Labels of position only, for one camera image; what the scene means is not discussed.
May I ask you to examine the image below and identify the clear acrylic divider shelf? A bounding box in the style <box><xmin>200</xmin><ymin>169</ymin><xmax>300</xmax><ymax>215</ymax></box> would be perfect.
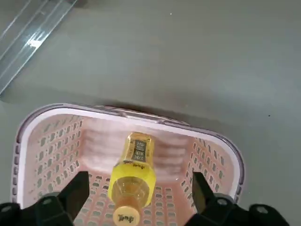
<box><xmin>0</xmin><ymin>0</ymin><xmax>78</xmax><ymax>102</ymax></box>

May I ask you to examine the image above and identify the yellow tea bottle orange cap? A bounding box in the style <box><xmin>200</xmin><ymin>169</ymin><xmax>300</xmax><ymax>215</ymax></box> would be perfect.
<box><xmin>108</xmin><ymin>131</ymin><xmax>156</xmax><ymax>226</ymax></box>

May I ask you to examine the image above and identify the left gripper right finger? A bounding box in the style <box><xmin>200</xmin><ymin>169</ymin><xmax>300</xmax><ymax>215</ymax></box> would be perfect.
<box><xmin>188</xmin><ymin>171</ymin><xmax>290</xmax><ymax>226</ymax></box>

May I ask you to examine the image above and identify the pink perforated plastic basket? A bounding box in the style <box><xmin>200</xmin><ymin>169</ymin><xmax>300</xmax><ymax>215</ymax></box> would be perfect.
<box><xmin>13</xmin><ymin>102</ymin><xmax>245</xmax><ymax>226</ymax></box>

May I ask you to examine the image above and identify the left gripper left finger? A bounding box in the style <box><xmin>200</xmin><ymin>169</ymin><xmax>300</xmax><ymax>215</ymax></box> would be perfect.
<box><xmin>0</xmin><ymin>171</ymin><xmax>89</xmax><ymax>226</ymax></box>

